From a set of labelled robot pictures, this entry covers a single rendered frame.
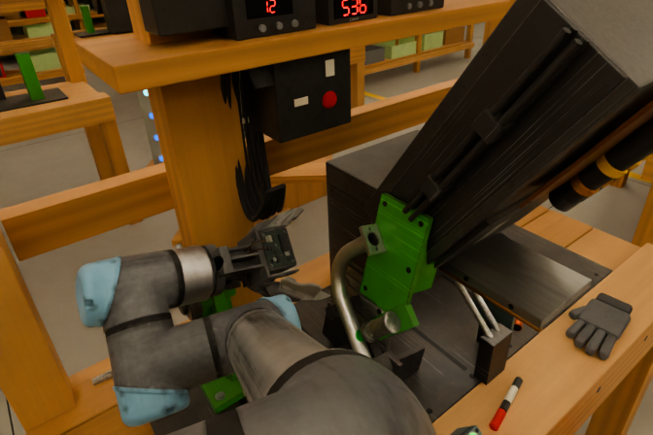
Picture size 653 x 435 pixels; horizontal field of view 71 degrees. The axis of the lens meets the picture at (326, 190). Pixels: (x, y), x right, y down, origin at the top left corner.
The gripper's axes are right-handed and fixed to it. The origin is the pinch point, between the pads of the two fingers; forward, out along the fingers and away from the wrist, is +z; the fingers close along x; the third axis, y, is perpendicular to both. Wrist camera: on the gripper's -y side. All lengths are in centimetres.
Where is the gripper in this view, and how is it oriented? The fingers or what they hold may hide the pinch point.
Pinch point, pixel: (314, 251)
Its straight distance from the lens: 76.7
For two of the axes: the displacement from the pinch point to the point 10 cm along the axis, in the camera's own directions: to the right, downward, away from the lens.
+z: 7.8, -0.8, 6.2
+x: -3.0, -9.1, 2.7
